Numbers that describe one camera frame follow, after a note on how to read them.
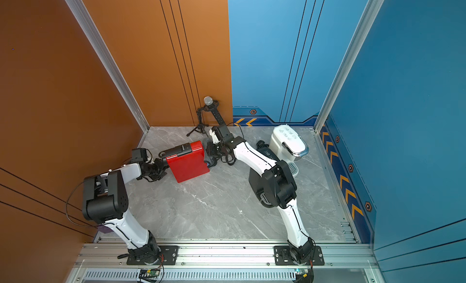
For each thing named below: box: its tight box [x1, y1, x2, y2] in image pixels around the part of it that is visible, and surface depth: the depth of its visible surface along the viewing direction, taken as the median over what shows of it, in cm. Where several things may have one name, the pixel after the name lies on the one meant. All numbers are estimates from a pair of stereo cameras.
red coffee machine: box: [158, 140, 210, 184], surface depth 87 cm
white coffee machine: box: [268, 123, 309, 173], surface depth 86 cm
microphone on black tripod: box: [186, 95, 220, 138], surface depth 105 cm
